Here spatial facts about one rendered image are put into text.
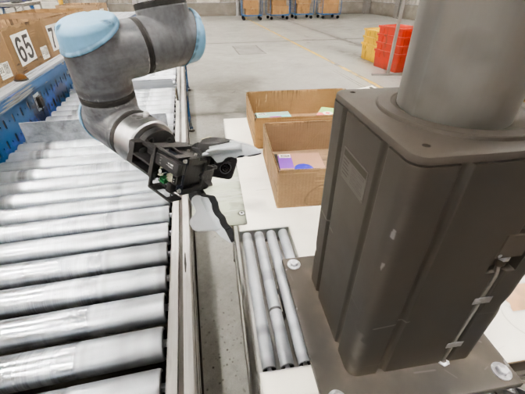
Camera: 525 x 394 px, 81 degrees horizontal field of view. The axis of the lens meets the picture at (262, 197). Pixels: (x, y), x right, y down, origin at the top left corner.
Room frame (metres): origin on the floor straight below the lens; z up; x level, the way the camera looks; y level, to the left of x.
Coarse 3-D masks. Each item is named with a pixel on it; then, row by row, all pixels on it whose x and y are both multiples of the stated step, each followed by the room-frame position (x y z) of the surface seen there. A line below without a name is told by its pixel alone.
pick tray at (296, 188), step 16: (272, 128) 0.85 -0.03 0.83; (288, 128) 0.86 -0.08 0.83; (304, 128) 0.87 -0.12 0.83; (320, 128) 0.87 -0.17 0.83; (272, 144) 0.85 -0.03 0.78; (288, 144) 0.86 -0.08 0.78; (304, 144) 0.86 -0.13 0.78; (320, 144) 0.87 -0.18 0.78; (272, 160) 0.65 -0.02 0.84; (272, 176) 0.65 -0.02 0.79; (288, 176) 0.58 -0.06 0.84; (304, 176) 0.58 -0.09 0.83; (320, 176) 0.58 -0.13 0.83; (288, 192) 0.58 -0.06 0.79; (304, 192) 0.58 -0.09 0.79; (320, 192) 0.59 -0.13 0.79
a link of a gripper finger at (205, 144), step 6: (204, 138) 0.44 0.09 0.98; (210, 138) 0.43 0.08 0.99; (216, 138) 0.43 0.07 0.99; (222, 138) 0.43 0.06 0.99; (198, 144) 0.45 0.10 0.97; (204, 144) 0.43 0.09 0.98; (210, 144) 0.43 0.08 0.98; (216, 144) 0.42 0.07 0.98; (204, 150) 0.43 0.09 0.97; (210, 156) 0.44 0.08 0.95
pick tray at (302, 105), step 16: (256, 96) 1.17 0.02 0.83; (272, 96) 1.18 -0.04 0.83; (288, 96) 1.19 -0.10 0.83; (304, 96) 1.19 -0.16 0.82; (320, 96) 1.20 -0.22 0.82; (256, 112) 1.17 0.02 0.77; (288, 112) 1.18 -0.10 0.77; (304, 112) 1.19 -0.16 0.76; (256, 128) 0.89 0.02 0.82; (256, 144) 0.89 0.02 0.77
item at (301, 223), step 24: (240, 120) 1.14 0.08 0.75; (240, 168) 0.77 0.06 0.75; (264, 168) 0.77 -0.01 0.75; (264, 192) 0.64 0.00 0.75; (264, 216) 0.55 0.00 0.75; (288, 216) 0.55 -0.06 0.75; (312, 216) 0.55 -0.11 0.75; (240, 240) 0.50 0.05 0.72; (312, 240) 0.47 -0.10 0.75; (504, 312) 0.30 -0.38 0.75; (504, 336) 0.26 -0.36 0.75; (264, 384) 0.19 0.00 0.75; (288, 384) 0.19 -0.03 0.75; (312, 384) 0.19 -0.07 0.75
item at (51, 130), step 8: (48, 120) 0.98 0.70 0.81; (56, 120) 0.98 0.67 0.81; (64, 120) 0.98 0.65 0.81; (72, 120) 0.99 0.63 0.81; (160, 120) 1.05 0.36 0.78; (24, 128) 0.96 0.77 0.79; (32, 128) 0.96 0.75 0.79; (40, 128) 0.97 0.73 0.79; (48, 128) 0.97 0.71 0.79; (56, 128) 0.98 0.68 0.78; (64, 128) 0.98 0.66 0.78; (72, 128) 0.99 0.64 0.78; (80, 128) 0.99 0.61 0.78; (24, 136) 0.95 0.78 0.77; (32, 136) 0.96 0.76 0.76; (40, 136) 0.96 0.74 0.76; (48, 136) 0.97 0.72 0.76; (56, 136) 0.97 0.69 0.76; (64, 136) 0.98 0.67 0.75; (72, 136) 0.98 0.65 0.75; (80, 136) 0.99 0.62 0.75; (88, 136) 0.99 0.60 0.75
